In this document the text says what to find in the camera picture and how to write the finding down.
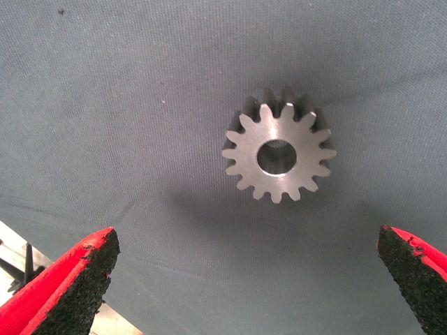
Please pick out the dark grey table cloth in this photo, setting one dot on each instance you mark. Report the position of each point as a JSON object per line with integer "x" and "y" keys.
{"x": 122, "y": 122}

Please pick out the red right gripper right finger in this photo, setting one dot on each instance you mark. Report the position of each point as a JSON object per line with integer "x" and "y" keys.
{"x": 422, "y": 279}

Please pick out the small steel planetary gear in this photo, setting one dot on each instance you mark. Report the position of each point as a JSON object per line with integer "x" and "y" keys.
{"x": 251, "y": 157}

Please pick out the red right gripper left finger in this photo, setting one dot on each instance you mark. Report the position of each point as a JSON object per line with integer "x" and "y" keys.
{"x": 52, "y": 293}

